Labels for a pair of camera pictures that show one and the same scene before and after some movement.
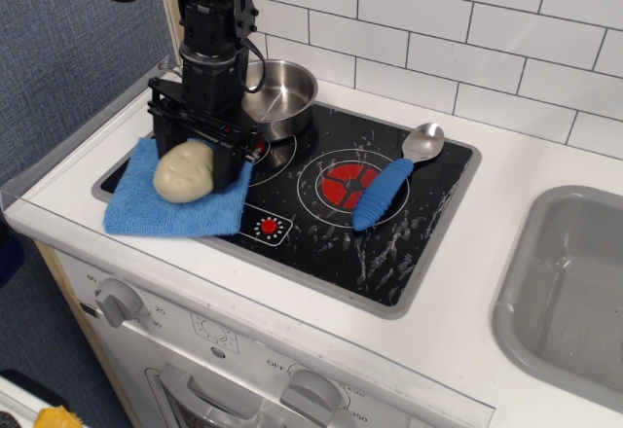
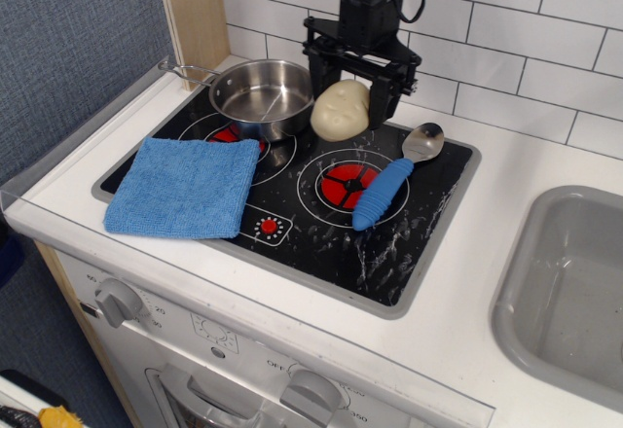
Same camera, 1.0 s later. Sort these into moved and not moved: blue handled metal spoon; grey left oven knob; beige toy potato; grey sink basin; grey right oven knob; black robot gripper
Moved: black robot gripper; beige toy potato
Not moved: grey right oven knob; grey left oven knob; blue handled metal spoon; grey sink basin
